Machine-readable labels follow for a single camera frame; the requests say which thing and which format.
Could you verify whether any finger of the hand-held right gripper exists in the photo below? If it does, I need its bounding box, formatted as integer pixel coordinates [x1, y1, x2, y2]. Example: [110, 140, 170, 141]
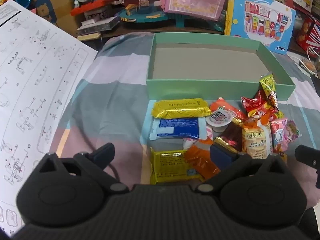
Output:
[294, 144, 320, 175]

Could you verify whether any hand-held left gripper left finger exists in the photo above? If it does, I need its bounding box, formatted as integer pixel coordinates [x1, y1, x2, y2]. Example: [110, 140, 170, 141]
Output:
[37, 142, 130, 196]

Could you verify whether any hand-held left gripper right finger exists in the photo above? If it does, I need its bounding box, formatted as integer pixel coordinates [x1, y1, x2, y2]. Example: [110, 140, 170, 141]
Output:
[196, 143, 282, 196]

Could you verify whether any yellow printed snack packet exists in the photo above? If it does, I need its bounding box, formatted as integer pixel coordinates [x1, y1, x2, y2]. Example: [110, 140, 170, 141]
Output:
[150, 149, 204, 185]

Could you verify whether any mint green cardboard box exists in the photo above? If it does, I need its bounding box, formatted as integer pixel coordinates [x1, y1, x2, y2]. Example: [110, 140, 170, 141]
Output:
[146, 32, 297, 100]

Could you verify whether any orange crinkled snack packet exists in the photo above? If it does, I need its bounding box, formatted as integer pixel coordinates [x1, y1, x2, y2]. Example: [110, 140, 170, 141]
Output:
[185, 145, 221, 180]

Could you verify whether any dark red gold chocolate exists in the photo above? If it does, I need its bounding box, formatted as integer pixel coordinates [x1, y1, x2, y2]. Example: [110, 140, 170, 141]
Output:
[214, 122, 244, 154]

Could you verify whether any white pink-patterned packet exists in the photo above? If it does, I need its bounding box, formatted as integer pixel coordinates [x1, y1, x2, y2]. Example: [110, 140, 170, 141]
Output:
[182, 126, 214, 150]

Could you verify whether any pink cartoon packet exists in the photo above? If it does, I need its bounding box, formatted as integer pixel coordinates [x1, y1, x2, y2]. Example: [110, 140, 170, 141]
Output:
[270, 118, 302, 155]

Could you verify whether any orange cracker packet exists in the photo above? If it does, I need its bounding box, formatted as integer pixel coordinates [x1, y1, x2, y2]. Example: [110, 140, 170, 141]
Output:
[242, 116, 273, 160]

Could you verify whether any small jelly cup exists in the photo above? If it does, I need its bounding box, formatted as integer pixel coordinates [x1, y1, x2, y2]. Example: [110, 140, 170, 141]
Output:
[206, 107, 235, 133]

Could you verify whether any rainbow candy packet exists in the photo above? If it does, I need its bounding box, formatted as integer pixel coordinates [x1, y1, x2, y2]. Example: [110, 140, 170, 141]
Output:
[249, 110, 285, 123]

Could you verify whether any blue white snack packet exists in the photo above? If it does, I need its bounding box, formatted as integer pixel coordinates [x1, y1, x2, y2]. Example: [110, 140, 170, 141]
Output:
[149, 116, 207, 140]

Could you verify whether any red foil candy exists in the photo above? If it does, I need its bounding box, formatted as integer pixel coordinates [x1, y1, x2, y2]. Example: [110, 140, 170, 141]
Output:
[241, 89, 269, 117]

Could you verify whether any gold wafer packet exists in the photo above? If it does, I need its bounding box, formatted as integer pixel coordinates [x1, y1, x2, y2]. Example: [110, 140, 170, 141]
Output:
[152, 98, 211, 119]

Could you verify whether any green yellow long packet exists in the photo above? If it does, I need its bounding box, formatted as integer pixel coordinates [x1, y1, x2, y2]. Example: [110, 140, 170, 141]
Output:
[259, 72, 280, 111]

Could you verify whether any white instruction sheet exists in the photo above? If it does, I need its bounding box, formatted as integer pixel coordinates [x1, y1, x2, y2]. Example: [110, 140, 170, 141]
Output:
[0, 0, 98, 238]

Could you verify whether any red flag biscuit tin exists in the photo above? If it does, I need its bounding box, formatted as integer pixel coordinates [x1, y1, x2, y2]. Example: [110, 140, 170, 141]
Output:
[294, 14, 320, 55]

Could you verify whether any clear plastic case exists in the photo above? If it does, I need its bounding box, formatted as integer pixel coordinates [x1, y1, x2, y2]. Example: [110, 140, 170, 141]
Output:
[76, 16, 121, 41]

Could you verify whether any black white lettered box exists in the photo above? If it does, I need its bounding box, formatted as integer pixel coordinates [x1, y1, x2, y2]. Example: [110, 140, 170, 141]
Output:
[84, 10, 112, 22]

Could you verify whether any blue toy shop box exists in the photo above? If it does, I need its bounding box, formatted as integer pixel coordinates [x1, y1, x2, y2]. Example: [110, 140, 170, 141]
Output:
[226, 0, 297, 55]

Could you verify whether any teal toy playset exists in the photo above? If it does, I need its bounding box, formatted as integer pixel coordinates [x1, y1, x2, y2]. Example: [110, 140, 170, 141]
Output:
[117, 0, 225, 33]

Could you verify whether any cardboard box with bear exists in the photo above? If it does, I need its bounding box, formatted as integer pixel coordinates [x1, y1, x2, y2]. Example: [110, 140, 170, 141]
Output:
[29, 0, 78, 38]

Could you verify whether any white cable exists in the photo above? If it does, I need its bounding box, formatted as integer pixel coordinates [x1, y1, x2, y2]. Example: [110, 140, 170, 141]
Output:
[291, 47, 320, 76]

